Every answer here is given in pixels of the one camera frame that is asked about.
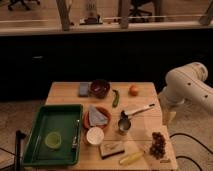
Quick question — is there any orange apple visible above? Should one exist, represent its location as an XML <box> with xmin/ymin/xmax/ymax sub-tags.
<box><xmin>129</xmin><ymin>85</ymin><xmax>139</xmax><ymax>96</ymax></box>

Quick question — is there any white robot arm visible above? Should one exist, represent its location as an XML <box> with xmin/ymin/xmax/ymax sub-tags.
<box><xmin>158</xmin><ymin>62</ymin><xmax>213</xmax><ymax>125</ymax></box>

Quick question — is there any metal cup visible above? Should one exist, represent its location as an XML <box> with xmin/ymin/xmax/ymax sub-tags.
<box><xmin>118</xmin><ymin>118</ymin><xmax>131</xmax><ymax>135</ymax></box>

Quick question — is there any dark grape bunch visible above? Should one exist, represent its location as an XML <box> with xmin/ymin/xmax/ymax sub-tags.
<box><xmin>149</xmin><ymin>132</ymin><xmax>166</xmax><ymax>159</ymax></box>

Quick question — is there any yellow banana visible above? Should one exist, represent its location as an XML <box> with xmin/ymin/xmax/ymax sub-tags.
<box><xmin>119</xmin><ymin>152</ymin><xmax>143</xmax><ymax>165</ymax></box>

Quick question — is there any green cucumber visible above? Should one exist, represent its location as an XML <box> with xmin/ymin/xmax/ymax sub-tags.
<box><xmin>112</xmin><ymin>90</ymin><xmax>120</xmax><ymax>108</ymax></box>

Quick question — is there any brown topped sponge block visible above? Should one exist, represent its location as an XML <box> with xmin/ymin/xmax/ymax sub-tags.
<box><xmin>99</xmin><ymin>141</ymin><xmax>125</xmax><ymax>159</ymax></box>

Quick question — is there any grey folded cloth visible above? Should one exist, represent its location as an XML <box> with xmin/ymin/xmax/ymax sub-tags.
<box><xmin>88</xmin><ymin>106</ymin><xmax>108</xmax><ymax>126</ymax></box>

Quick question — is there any dark red bowl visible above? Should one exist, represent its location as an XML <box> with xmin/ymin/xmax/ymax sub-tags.
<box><xmin>90</xmin><ymin>79</ymin><xmax>110</xmax><ymax>99</ymax></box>

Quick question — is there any blue sponge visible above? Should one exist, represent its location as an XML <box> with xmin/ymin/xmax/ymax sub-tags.
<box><xmin>78</xmin><ymin>82</ymin><xmax>89</xmax><ymax>97</ymax></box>

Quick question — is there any metal fork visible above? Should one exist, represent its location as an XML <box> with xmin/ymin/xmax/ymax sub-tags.
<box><xmin>72</xmin><ymin>120</ymin><xmax>80</xmax><ymax>149</ymax></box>

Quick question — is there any green plastic tray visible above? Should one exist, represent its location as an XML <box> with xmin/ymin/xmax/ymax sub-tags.
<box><xmin>22</xmin><ymin>104</ymin><xmax>83</xmax><ymax>167</ymax></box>

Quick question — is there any black floor cable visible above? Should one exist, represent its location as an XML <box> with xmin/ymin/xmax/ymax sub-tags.
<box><xmin>169</xmin><ymin>132</ymin><xmax>213</xmax><ymax>171</ymax></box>

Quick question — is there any black camera stand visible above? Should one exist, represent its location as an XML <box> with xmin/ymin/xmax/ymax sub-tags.
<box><xmin>14</xmin><ymin>130</ymin><xmax>26</xmax><ymax>171</ymax></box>

